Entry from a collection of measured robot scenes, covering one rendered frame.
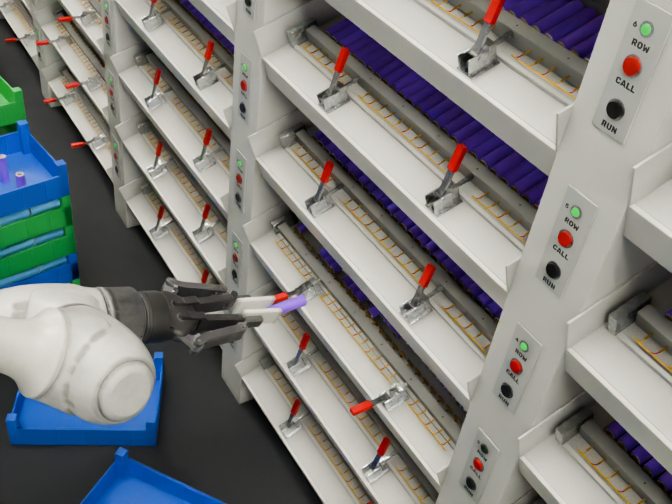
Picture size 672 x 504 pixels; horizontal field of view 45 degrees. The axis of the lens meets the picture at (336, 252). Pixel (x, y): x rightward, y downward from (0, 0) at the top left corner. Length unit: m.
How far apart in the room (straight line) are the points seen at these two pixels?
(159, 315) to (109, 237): 1.20
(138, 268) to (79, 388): 1.34
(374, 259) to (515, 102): 0.43
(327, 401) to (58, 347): 0.72
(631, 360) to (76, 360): 0.59
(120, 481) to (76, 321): 0.88
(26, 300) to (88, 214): 1.37
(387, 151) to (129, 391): 0.47
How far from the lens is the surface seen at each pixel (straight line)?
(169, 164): 2.06
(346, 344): 1.37
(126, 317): 1.11
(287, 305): 1.29
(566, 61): 0.91
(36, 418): 1.91
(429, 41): 0.99
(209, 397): 1.91
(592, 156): 0.81
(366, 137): 1.15
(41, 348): 0.92
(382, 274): 1.21
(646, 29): 0.75
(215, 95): 1.60
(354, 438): 1.49
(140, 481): 1.78
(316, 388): 1.55
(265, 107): 1.39
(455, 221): 1.02
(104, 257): 2.27
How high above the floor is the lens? 1.48
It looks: 40 degrees down
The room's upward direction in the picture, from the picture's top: 9 degrees clockwise
